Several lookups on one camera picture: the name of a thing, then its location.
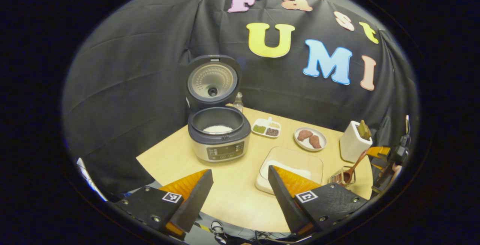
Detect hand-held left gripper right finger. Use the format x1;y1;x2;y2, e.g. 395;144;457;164
268;165;370;236

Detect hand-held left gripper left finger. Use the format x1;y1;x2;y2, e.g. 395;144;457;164
109;169;214;240

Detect white chopstick holder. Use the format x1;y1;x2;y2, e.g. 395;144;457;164
339;120;373;163

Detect clear dish of white rice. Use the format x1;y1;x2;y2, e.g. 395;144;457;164
255;146;324;195

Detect brown wooden spoon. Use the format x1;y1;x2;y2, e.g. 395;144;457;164
336;149;369;184

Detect grey and cream rice cooker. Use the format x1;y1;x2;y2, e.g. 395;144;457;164
184;54;252;164

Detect white round plate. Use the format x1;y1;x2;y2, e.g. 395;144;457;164
294;126;327;152

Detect white divided dish of beans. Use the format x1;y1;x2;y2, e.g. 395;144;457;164
251;117;282;138

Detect small glass bottle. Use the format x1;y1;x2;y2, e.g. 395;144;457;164
232;92;244;113

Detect black backdrop cloth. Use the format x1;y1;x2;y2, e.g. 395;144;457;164
62;0;420;200

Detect olive wooden utensil handles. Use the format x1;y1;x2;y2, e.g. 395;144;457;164
357;120;372;140

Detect black cable tangle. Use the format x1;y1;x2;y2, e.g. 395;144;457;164
195;221;300;245

